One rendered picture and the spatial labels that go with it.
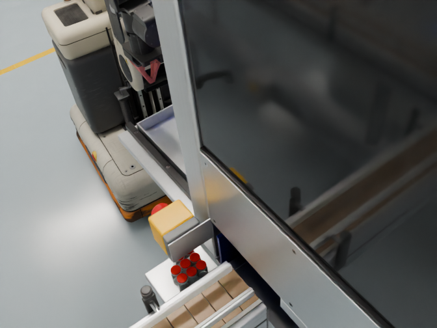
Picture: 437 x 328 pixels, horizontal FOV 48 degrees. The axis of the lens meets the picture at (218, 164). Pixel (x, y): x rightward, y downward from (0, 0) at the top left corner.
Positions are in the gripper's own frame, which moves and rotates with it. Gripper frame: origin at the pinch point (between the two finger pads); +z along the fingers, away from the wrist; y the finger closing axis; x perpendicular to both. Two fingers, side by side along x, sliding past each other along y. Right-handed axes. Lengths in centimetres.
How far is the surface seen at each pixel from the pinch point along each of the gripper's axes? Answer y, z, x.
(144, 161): 9.0, 14.5, -10.7
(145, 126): -0.3, 13.0, -4.6
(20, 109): -156, 99, -19
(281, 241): 63, -15, -13
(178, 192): 22.8, 14.8, -9.6
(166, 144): 7.7, 14.3, -3.3
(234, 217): 51, -8, -13
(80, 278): -35, 101, -38
